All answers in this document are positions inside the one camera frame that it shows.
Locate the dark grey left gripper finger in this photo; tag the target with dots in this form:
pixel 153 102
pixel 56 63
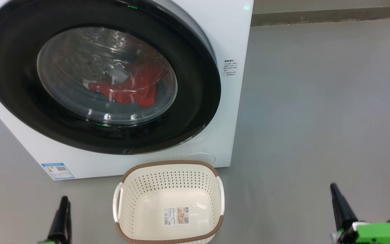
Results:
pixel 69 230
pixel 59 223

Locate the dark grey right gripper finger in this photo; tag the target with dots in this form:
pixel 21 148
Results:
pixel 343 210

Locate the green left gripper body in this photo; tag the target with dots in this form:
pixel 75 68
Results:
pixel 44 242

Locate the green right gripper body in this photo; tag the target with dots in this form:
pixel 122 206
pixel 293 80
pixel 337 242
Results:
pixel 374 234

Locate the round black glass washer door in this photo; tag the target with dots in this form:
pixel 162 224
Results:
pixel 19 101

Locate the red and white jersey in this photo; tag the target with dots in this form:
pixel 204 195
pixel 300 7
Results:
pixel 137 88

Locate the cream laundry basket brown rim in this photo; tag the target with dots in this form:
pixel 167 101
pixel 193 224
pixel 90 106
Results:
pixel 168 189

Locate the white front-load washing machine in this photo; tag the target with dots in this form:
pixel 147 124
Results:
pixel 235 40

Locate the blue energy label sticker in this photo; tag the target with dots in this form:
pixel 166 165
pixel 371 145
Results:
pixel 58 171

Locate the paper product label sticker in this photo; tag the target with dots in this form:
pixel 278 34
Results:
pixel 176 216

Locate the round white filter cover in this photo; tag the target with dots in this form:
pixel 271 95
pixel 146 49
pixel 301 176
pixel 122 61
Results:
pixel 200 159

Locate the grey skirting board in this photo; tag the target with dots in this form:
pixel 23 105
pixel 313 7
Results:
pixel 333 15

